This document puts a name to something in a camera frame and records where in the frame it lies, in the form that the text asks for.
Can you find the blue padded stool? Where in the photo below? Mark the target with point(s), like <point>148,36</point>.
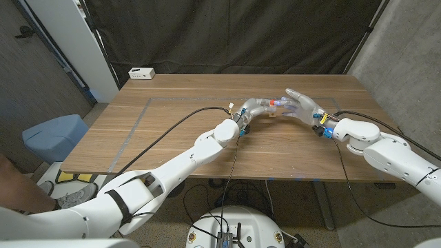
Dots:
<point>55,136</point>

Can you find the grey table leg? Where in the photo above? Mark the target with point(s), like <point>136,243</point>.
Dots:
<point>324,206</point>

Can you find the yellow black floor object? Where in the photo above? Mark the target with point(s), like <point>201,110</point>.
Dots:
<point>65,176</point>

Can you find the black floor device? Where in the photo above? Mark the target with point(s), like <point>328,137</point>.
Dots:
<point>300,242</point>

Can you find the grey black sneaker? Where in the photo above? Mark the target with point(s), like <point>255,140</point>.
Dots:
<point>77,197</point>
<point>44,188</point>

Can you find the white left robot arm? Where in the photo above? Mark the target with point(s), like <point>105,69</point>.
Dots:
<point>179,172</point>

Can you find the white cabinet panel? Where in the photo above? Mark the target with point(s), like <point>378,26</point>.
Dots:
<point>79,44</point>

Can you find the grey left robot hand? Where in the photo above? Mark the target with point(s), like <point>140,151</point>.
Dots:
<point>253,108</point>

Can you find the grey electronics box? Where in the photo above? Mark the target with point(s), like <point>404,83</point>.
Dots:
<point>224,240</point>

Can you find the white power strip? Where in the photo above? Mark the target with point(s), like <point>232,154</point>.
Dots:
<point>141,73</point>

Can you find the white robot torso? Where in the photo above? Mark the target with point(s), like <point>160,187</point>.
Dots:
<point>237,224</point>

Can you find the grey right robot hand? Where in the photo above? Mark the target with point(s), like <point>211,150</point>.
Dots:
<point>306,107</point>

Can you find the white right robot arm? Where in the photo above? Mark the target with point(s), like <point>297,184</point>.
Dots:
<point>389,158</point>

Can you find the black backdrop curtain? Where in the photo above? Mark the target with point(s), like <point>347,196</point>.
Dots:
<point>227,34</point>

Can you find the person's bare leg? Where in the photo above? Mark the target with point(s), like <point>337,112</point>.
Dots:
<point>20,193</point>

